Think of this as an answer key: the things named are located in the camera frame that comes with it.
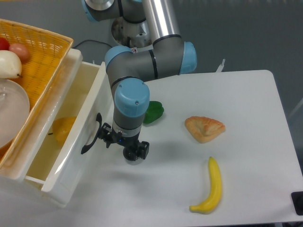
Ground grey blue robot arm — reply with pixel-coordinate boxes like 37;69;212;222
82;0;197;161

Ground white plate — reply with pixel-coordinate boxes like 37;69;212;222
0;79;30;147

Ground pink peach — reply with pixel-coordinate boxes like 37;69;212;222
9;43;30;62

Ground black round fruit toy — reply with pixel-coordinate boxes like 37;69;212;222
123;147;141;161

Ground yellow woven basket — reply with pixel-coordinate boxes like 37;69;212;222
0;19;73;166

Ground metal table clamp bracket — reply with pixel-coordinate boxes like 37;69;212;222
216;59;225;72

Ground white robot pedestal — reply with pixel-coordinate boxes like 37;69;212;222
111;17;153;52

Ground black floor cable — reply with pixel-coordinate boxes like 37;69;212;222
73;39;112;49

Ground white pear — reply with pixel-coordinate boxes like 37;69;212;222
0;50;22;79

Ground yellow banana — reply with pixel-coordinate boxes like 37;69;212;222
189;157;223;214

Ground white top drawer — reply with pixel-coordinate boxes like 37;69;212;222
25;62;113;207

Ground orange pastry bread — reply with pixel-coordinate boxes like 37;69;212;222
185;116;226;143

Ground green bell pepper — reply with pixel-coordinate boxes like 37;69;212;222
143;101;164;124

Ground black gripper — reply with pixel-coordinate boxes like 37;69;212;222
98;122;150;161

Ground yellow bell pepper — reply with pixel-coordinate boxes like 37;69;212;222
48;116;76;146

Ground red tomato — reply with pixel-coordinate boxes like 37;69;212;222
0;37;10;50

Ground black corner object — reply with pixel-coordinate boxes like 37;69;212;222
291;191;303;216

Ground white drawer cabinet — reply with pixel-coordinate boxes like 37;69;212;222
0;49;83;205

